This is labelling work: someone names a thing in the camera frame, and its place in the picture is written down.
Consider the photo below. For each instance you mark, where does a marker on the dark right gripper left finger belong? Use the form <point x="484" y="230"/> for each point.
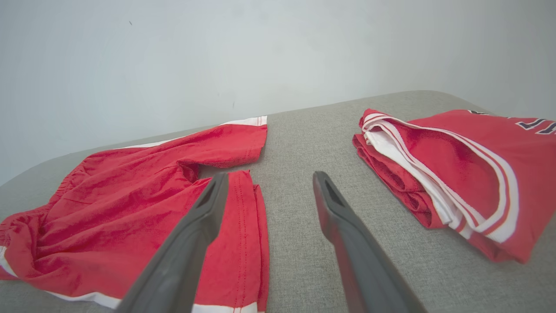
<point x="182" y="256"/>

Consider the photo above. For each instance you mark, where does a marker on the grey fabric sofa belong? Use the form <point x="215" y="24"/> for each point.
<point x="299" y="182"/>

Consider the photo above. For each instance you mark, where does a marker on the red white Bulls jersey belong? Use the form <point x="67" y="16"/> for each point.
<point x="469" y="174"/>

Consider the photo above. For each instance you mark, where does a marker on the red shorts with white trim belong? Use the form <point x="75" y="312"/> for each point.
<point x="121" y="208"/>

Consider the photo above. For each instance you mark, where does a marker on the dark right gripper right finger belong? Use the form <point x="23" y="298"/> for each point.
<point x="360" y="261"/>

